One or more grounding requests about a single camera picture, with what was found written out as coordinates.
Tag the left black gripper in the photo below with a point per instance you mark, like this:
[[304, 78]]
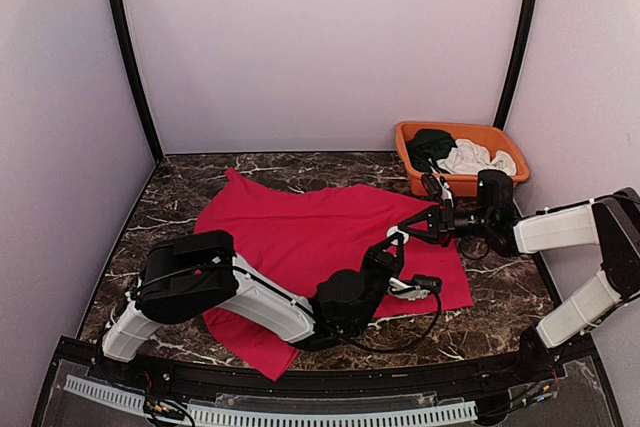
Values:
[[379, 258]]

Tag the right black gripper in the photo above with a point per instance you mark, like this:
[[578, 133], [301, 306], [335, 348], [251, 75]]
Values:
[[443, 217]]

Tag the red t-shirt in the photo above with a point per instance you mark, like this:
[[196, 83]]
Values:
[[300, 240]]

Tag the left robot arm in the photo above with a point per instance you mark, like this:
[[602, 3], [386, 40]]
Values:
[[188, 276]]

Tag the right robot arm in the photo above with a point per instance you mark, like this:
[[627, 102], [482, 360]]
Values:
[[610, 222]]

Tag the dark green garment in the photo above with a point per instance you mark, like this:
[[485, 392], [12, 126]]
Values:
[[427, 148]]

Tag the white garment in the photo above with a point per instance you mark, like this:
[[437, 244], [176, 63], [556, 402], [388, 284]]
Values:
[[469, 158]]

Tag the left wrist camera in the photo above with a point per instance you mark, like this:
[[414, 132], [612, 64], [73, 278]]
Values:
[[418, 288]]

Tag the black front rail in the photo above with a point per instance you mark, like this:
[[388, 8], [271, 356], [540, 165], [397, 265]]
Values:
[[478, 379]]

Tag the right black frame post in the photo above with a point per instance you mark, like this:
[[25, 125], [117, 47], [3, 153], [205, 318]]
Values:
[[516, 60]]

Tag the black frame post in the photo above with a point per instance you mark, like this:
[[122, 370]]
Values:
[[128, 56], [516, 60]]

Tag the white slotted cable duct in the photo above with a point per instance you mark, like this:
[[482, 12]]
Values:
[[244, 410]]

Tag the left black frame post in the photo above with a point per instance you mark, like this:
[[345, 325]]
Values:
[[128, 56]]

